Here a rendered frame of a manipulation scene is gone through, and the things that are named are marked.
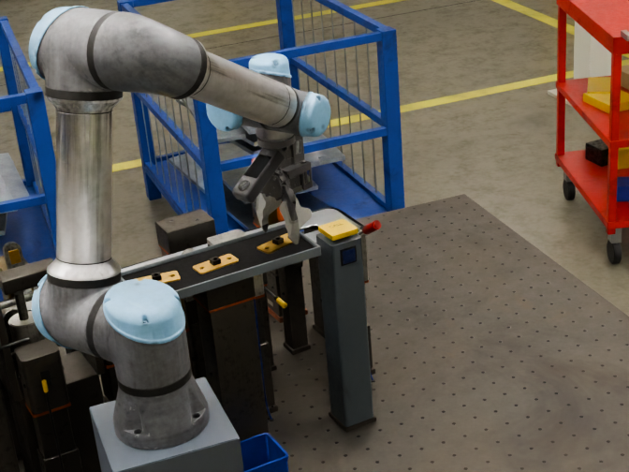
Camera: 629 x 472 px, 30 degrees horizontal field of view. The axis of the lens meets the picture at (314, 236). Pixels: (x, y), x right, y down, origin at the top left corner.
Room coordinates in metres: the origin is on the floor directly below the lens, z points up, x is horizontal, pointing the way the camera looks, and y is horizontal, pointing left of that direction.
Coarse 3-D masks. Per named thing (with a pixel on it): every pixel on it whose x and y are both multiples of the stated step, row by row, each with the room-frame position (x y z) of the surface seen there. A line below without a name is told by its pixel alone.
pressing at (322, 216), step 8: (328, 208) 2.57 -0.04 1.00; (312, 216) 2.52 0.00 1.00; (320, 216) 2.51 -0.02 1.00; (328, 216) 2.51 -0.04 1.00; (336, 216) 2.51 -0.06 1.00; (344, 216) 2.50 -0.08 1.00; (272, 224) 2.50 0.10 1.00; (280, 224) 2.49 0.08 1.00; (304, 224) 2.48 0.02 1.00; (312, 224) 2.48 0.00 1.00; (320, 224) 2.47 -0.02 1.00; (360, 224) 2.46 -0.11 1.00; (248, 232) 2.46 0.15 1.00; (312, 232) 2.43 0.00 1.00; (312, 240) 2.39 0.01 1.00; (200, 248) 2.40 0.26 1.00; (168, 256) 2.37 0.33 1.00; (136, 264) 2.35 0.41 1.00; (144, 264) 2.34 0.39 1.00
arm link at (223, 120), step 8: (208, 104) 1.95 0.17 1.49; (208, 112) 1.95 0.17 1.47; (216, 112) 1.94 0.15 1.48; (224, 112) 1.93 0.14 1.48; (216, 120) 1.94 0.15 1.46; (224, 120) 1.93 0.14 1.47; (232, 120) 1.92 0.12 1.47; (240, 120) 1.93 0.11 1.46; (248, 120) 1.93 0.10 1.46; (224, 128) 1.94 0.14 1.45; (232, 128) 1.93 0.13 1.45; (264, 128) 1.92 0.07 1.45
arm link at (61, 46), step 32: (32, 32) 1.72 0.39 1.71; (64, 32) 1.67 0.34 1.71; (96, 32) 1.64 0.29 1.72; (32, 64) 1.71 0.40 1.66; (64, 64) 1.66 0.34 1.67; (64, 96) 1.65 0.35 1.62; (96, 96) 1.66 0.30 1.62; (64, 128) 1.66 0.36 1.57; (96, 128) 1.66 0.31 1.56; (64, 160) 1.65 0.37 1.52; (96, 160) 1.65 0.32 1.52; (64, 192) 1.64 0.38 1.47; (96, 192) 1.64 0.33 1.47; (64, 224) 1.64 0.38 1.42; (96, 224) 1.64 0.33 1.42; (64, 256) 1.63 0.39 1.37; (96, 256) 1.63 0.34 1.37; (64, 288) 1.60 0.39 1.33; (96, 288) 1.60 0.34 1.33; (64, 320) 1.59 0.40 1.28
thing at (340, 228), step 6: (330, 222) 2.13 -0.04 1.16; (336, 222) 2.13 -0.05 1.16; (342, 222) 2.13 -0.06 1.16; (348, 222) 2.12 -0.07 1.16; (318, 228) 2.12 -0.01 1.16; (324, 228) 2.11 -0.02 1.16; (330, 228) 2.10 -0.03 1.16; (336, 228) 2.10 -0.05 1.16; (342, 228) 2.10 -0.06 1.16; (348, 228) 2.10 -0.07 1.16; (354, 228) 2.09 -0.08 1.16; (324, 234) 2.10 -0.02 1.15; (330, 234) 2.07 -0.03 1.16; (336, 234) 2.07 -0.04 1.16; (342, 234) 2.08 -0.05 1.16; (348, 234) 2.08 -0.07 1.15
